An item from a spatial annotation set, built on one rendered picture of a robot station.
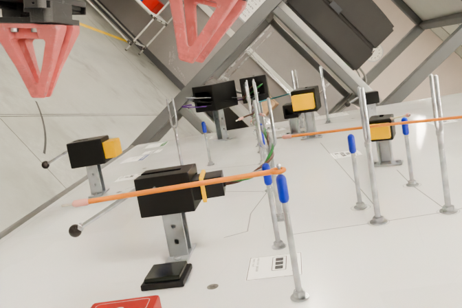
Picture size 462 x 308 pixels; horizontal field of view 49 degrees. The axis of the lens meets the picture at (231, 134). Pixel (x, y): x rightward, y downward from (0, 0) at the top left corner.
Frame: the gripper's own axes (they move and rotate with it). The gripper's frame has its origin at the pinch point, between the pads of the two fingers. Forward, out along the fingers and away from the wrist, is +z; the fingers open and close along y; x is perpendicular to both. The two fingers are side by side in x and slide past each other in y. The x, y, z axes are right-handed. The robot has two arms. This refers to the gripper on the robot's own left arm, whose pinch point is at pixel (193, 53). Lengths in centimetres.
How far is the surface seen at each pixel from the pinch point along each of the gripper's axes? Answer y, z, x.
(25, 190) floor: 185, 96, 100
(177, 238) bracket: -2.0, 18.4, -3.6
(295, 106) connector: 53, 7, -13
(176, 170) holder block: -1.7, 11.7, -1.6
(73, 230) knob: -1.6, 21.1, 7.4
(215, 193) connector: -2.3, 12.6, -6.1
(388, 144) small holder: 26.1, 6.1, -27.0
